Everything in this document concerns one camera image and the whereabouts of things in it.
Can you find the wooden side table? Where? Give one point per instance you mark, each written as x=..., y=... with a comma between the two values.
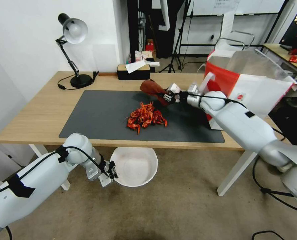
x=278, y=53

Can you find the white paper tissue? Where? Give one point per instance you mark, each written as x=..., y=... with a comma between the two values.
x=134, y=66

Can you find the red striped paper bag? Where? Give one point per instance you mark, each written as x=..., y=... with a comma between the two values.
x=143, y=56

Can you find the red snack packet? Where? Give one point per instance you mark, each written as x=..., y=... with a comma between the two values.
x=296, y=59

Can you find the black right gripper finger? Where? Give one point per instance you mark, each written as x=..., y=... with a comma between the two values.
x=167, y=100
x=166, y=95

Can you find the small red box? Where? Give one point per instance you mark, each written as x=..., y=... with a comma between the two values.
x=149, y=47

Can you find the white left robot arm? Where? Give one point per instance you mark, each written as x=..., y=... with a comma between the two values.
x=38, y=180

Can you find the white tissue pack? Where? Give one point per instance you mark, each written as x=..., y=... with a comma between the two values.
x=153, y=64

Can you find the wooden table with white legs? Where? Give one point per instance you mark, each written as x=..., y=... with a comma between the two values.
x=51, y=107

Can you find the black tripod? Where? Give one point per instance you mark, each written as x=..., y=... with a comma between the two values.
x=174, y=50

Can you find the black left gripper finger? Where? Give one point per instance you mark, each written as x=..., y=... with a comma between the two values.
x=114, y=174
x=112, y=165

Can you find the black tissue box wooden lid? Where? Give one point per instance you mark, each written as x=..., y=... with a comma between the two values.
x=133, y=74

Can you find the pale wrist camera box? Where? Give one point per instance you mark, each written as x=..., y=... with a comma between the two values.
x=105, y=180
x=174, y=88

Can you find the dark grey table mat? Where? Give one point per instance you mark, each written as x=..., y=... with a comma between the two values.
x=101, y=117

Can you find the red cooked crayfish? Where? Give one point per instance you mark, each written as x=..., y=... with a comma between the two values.
x=160, y=119
x=145, y=108
x=134, y=117
x=146, y=122
x=135, y=127

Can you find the metal frame chair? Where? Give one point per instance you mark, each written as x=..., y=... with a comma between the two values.
x=238, y=37

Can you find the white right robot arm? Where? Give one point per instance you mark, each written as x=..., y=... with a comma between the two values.
x=241, y=120

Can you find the red and white takeout bag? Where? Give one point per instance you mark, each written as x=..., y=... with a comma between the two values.
x=253, y=87

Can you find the white round bowl container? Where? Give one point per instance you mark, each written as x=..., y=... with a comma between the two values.
x=136, y=167

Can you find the whiteboard with black frame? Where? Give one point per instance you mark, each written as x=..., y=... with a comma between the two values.
x=238, y=7

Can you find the black desk lamp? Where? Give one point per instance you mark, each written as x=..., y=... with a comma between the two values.
x=74, y=31

